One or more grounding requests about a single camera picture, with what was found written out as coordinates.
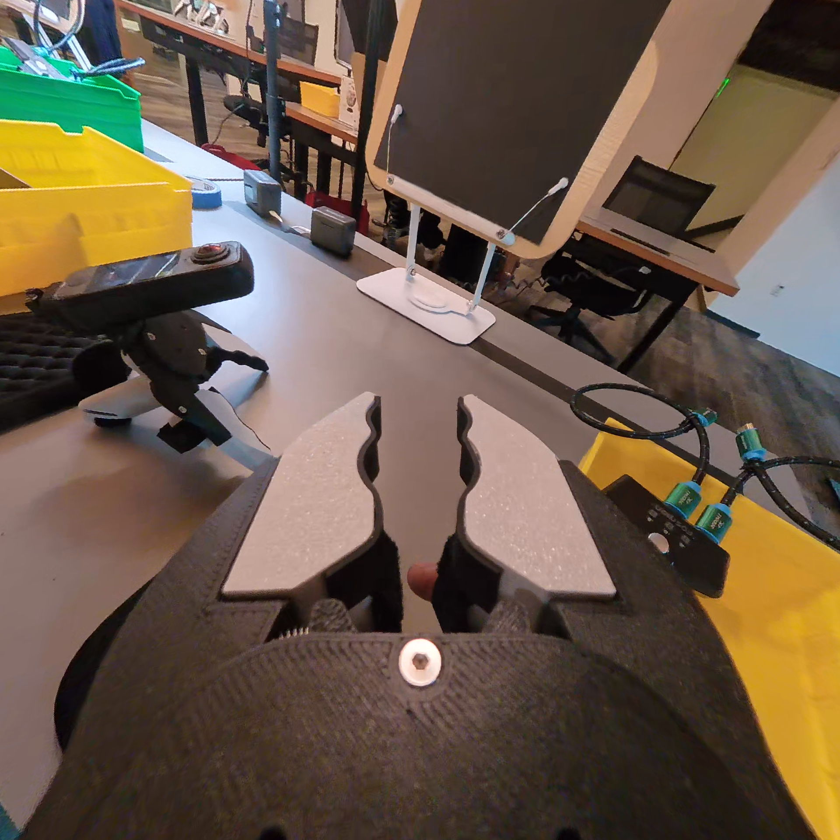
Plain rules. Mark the yellow plastic bin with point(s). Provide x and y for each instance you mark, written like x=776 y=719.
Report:
x=774 y=656
x=85 y=203

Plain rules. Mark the blue tape roll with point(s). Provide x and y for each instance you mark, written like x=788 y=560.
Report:
x=207 y=192

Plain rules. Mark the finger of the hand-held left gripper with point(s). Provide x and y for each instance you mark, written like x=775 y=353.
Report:
x=216 y=336
x=229 y=423

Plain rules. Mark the black foam mat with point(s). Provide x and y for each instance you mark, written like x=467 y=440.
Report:
x=33 y=374

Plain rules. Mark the black mesh office chair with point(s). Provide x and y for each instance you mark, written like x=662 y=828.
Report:
x=659 y=193

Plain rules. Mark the black hdmi switch box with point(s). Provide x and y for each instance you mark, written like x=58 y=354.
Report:
x=682 y=558

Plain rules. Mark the beige framed black board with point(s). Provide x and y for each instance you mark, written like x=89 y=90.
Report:
x=518 y=111

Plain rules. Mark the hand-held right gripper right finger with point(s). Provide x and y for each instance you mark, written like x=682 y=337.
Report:
x=531 y=505

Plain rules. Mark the person's right hand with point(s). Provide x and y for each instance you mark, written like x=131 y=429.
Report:
x=423 y=581

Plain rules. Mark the black pole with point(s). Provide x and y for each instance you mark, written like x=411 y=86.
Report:
x=272 y=85

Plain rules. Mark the green plastic bin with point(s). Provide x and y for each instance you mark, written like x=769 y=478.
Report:
x=65 y=98

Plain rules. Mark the small yellow box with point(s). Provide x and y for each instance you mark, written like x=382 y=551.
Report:
x=319 y=98

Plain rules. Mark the small grey box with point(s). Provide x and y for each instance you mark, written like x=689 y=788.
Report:
x=262 y=190
x=333 y=229

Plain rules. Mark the wooden office desk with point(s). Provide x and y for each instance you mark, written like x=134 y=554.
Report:
x=321 y=123
x=216 y=39
x=663 y=246

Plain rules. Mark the white metal stand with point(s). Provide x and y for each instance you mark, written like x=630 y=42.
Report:
x=426 y=302

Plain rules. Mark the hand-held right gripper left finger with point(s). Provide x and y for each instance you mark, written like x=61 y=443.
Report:
x=308 y=505

